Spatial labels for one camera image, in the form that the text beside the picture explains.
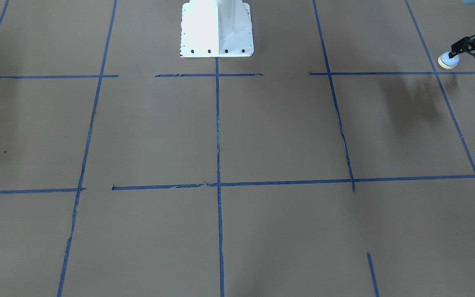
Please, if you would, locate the white camera stand base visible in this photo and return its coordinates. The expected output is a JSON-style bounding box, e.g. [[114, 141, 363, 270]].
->
[[179, 0, 254, 58]]

